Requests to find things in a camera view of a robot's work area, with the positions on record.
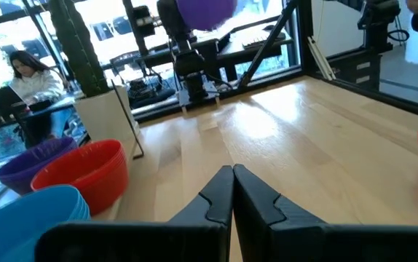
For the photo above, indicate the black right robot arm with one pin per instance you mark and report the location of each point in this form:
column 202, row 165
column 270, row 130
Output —
column 191, row 65

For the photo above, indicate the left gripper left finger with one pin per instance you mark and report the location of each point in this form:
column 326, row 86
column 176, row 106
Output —
column 209, row 211

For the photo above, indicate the red plastic mini bowl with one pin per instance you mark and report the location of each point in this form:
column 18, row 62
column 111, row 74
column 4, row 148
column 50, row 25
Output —
column 101, row 188
column 81, row 167
column 107, row 200

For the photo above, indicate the green cactus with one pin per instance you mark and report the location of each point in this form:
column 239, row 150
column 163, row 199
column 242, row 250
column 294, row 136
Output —
column 79, row 47

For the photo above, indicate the grey office table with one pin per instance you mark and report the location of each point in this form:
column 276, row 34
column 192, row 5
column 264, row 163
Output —
column 61, row 106

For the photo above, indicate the silver frame bracket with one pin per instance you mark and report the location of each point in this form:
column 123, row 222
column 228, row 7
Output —
column 322, row 60

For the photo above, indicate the black stand pole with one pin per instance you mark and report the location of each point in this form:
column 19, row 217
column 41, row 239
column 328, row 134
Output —
column 143, row 22

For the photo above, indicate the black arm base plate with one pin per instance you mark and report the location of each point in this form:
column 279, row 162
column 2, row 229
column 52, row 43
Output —
column 198, row 102

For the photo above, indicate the person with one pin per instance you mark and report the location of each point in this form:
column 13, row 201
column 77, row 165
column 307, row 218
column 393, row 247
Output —
column 38, row 83

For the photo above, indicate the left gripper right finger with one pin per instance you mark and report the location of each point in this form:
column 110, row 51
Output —
column 263, row 222

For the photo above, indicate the black aluminium table frame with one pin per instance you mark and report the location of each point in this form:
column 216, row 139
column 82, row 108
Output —
column 305, row 36

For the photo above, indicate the white plant pot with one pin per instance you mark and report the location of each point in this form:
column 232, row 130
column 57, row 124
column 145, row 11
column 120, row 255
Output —
column 99, row 116

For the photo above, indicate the white keyboard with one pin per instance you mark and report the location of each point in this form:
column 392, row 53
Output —
column 263, row 40

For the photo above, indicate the black office desk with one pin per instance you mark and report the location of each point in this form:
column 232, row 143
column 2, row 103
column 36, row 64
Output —
column 227, row 54

